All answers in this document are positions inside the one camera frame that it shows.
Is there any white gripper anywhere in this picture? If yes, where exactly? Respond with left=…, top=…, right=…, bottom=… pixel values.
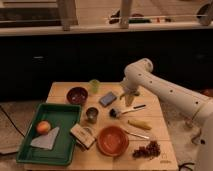
left=120, top=90, right=140, bottom=107

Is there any blue sponge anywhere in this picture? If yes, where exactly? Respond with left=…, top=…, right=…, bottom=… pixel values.
left=99, top=92, right=117, bottom=107

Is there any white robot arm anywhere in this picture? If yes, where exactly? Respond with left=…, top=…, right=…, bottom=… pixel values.
left=120, top=58, right=213, bottom=171

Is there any orange-red bowl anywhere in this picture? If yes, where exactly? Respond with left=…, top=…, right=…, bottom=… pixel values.
left=97, top=125, right=129, bottom=157

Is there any dark maroon bowl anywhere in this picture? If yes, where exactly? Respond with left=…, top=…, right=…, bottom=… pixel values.
left=66, top=87, right=88, bottom=106

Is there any green plastic cup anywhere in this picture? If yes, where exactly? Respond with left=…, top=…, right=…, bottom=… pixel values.
left=89, top=79, right=100, bottom=94

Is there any metal knife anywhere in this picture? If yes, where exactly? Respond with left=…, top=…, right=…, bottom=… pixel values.
left=124, top=130, right=150, bottom=140

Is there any metal cup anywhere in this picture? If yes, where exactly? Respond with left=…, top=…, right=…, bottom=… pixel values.
left=86, top=107, right=99, bottom=124

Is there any bunch of dark grapes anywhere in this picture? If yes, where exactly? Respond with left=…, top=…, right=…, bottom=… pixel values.
left=132, top=141, right=161, bottom=158

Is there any wooden block brush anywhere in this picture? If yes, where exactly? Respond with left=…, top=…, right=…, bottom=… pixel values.
left=70, top=124, right=95, bottom=149

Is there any red peach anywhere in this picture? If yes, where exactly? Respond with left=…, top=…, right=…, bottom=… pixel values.
left=36, top=121, right=51, bottom=135

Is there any green plastic tray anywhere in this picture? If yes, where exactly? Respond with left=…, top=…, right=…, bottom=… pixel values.
left=16, top=103, right=81, bottom=166

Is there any grey folded cloth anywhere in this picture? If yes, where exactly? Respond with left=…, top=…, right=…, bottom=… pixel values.
left=30, top=127, right=60, bottom=150

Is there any black cable left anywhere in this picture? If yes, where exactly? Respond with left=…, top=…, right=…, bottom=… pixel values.
left=0, top=104, right=26, bottom=139

